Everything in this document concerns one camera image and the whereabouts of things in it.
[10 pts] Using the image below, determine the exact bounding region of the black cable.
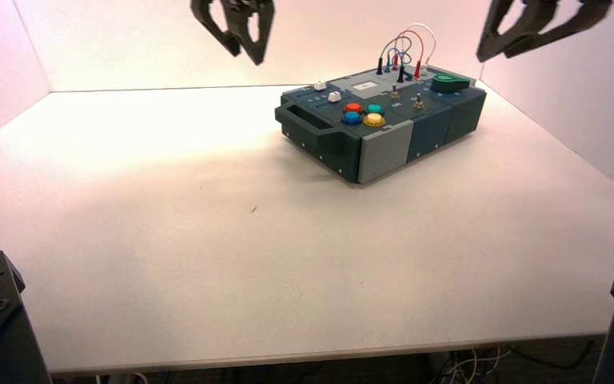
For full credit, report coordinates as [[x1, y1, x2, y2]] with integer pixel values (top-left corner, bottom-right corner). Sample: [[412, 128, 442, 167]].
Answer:
[[510, 338, 596, 371]]

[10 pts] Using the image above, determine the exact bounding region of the dark teal control box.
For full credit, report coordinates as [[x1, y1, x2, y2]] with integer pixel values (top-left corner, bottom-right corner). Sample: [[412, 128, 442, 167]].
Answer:
[[273, 64, 488, 186]]

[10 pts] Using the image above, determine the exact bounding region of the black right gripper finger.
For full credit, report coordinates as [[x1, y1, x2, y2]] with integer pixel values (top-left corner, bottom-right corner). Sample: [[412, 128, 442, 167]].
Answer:
[[503, 0, 614, 58], [476, 0, 552, 63]]

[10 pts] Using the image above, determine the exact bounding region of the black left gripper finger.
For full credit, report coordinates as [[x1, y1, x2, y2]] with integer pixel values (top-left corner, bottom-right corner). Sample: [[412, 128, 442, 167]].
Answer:
[[190, 0, 242, 58], [221, 0, 277, 66]]

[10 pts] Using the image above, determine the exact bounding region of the blue jumper wire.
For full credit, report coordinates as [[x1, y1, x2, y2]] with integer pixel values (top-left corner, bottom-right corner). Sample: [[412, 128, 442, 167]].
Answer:
[[385, 46, 413, 66]]

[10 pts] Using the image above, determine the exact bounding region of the red jumper wire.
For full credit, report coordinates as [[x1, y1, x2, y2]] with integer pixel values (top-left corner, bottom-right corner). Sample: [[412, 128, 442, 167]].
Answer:
[[393, 29, 425, 66]]

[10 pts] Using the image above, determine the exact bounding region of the green rotary knob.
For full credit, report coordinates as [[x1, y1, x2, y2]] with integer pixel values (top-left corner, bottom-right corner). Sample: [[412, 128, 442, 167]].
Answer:
[[430, 74, 472, 95]]

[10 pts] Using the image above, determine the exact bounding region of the white cable bundle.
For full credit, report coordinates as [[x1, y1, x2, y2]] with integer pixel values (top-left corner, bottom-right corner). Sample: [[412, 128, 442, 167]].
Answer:
[[433, 346, 515, 384]]

